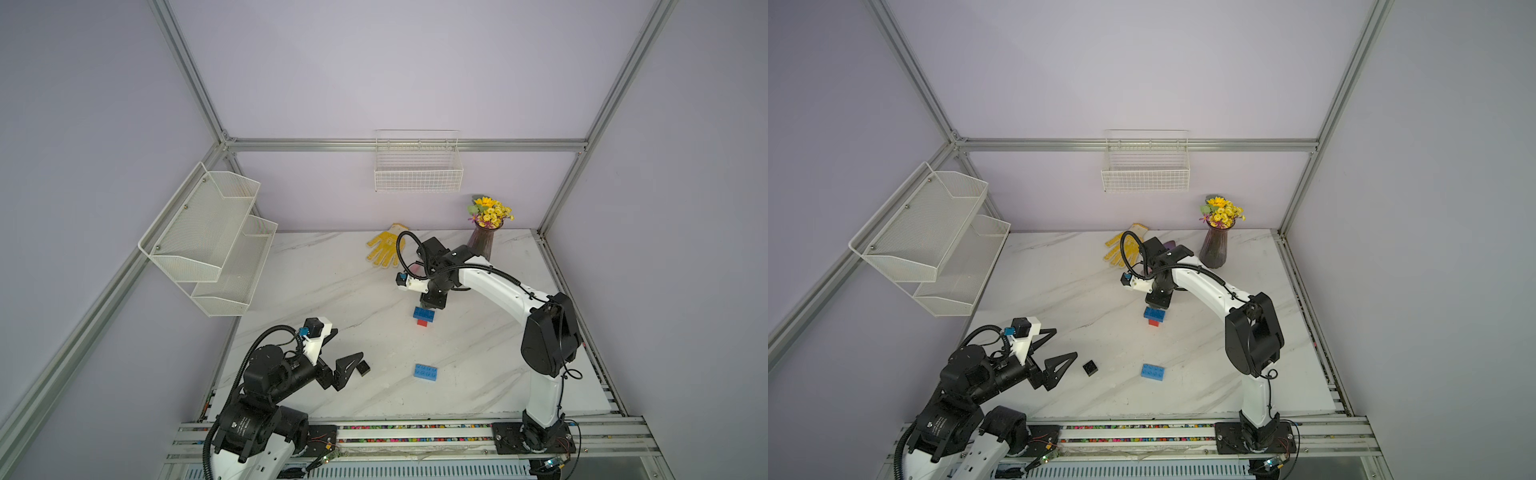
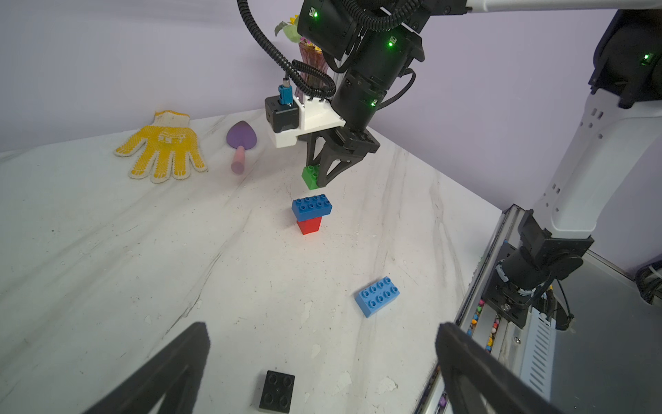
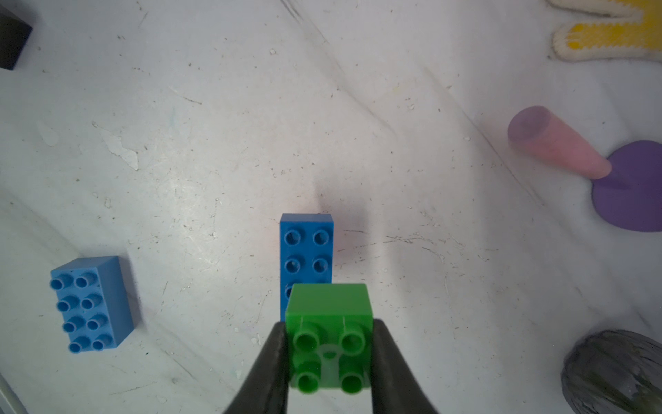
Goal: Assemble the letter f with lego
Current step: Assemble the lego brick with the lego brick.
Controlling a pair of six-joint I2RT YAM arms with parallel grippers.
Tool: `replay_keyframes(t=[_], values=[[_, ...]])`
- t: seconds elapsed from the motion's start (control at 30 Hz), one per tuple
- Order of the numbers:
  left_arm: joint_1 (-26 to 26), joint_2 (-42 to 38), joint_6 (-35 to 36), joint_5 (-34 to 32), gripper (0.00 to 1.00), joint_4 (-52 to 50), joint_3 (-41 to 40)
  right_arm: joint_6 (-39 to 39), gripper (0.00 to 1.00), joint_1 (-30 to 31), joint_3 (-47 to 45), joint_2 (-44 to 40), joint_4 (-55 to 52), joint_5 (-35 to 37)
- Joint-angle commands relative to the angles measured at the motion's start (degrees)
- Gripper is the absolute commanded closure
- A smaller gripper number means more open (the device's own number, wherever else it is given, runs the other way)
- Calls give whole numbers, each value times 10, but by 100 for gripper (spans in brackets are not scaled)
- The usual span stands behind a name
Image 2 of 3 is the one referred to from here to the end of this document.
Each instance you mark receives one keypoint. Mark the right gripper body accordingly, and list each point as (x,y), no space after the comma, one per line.
(356,102)

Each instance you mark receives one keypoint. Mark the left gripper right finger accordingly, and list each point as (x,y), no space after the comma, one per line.
(475,380)

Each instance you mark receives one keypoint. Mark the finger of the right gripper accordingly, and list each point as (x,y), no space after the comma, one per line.
(312,157)
(334,160)

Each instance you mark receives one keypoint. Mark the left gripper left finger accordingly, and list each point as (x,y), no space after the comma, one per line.
(169,381)

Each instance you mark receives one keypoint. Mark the green lego brick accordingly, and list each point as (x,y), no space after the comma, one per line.
(310,176)

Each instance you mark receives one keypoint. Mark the dark blue lego brick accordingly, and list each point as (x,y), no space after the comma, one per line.
(312,207)

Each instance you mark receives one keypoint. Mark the red lego brick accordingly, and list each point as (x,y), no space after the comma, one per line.
(310,226)

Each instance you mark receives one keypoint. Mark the black lego brick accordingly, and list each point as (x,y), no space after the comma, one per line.
(277,392)

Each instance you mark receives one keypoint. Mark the light blue lego brick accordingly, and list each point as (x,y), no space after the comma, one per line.
(375,297)

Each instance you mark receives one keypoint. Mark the purple pink trowel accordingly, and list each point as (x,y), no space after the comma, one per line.
(241,137)

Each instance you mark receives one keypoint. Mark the yellow flower bouquet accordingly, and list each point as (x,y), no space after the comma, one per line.
(289,29)

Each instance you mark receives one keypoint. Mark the yellow work glove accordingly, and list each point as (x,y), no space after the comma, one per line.
(168,148)

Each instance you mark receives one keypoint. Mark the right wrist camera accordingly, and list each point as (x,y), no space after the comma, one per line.
(289,118)

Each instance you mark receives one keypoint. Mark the aluminium front rail frame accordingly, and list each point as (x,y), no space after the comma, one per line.
(607,361)

